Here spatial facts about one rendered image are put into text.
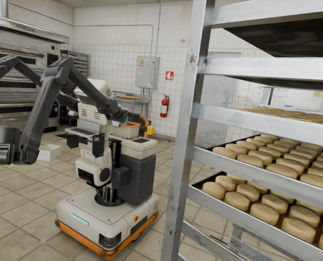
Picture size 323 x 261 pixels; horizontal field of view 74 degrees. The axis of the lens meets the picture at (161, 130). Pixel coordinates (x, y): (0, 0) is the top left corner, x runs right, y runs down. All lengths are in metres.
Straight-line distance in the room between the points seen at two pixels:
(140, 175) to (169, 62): 3.64
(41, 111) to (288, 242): 0.86
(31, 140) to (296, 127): 0.81
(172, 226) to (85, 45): 6.14
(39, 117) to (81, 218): 1.03
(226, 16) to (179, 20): 4.67
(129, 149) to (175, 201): 1.24
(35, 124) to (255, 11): 0.79
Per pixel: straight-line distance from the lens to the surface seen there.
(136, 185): 1.74
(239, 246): 1.02
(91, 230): 1.74
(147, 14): 5.50
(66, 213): 1.90
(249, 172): 0.41
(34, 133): 0.92
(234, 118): 0.41
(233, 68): 0.42
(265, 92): 0.83
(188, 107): 0.42
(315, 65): 0.38
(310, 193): 0.40
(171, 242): 0.54
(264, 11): 0.42
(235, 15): 0.44
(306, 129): 0.38
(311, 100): 4.59
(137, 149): 1.64
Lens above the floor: 1.28
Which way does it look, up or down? 12 degrees down
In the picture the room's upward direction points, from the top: 6 degrees clockwise
